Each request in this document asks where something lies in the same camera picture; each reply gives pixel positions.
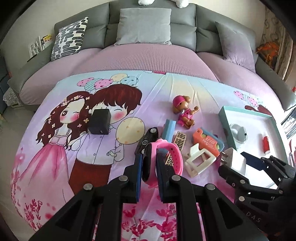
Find light grey cushion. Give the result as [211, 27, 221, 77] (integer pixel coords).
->
[115, 8, 171, 45]

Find white plastic clip holder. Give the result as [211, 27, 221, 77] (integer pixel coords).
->
[184, 143, 216, 178]

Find cartoon printed tablecloth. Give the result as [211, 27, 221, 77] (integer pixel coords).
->
[10, 70, 290, 241]

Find white papers beside sofa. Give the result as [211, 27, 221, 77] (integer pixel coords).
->
[28, 34, 53, 58]

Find teal rimmed white tray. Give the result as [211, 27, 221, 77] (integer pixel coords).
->
[218, 105, 289, 186]

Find husky plush toy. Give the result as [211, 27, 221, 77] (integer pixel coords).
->
[137, 0, 189, 9]

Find brown puppy toy pink outfit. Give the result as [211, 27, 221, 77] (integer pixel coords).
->
[172, 95, 199, 130]

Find black white patterned cushion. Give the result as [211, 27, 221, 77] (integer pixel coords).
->
[51, 16, 88, 61]

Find orange red decoration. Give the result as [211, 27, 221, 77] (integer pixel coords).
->
[256, 42, 280, 70]

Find patterned beige curtain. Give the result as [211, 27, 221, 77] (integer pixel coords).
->
[260, 8, 295, 82]

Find black toy car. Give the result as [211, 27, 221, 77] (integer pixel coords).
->
[134, 127, 159, 155]

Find white round wrist device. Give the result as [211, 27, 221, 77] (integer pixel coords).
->
[230, 123, 248, 144]

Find red glue bottle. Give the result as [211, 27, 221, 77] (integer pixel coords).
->
[262, 136, 270, 154]

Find orange blue toy case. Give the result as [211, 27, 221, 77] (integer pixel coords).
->
[192, 128, 225, 157]

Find brown patterned box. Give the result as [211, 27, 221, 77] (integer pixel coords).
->
[165, 131, 187, 166]

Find small black cube box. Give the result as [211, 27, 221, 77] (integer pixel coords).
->
[88, 109, 111, 135]

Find pink sofa seat cover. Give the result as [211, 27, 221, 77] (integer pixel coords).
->
[16, 44, 295, 110]

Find purple grey cushion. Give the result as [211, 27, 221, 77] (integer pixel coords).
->
[215, 22, 255, 73]

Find blue orange block toy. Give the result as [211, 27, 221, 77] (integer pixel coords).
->
[161, 119, 176, 143]

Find white power adapter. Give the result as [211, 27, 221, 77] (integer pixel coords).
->
[221, 147, 246, 175]

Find pink kids smartwatch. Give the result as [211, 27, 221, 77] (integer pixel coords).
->
[142, 138, 184, 187]

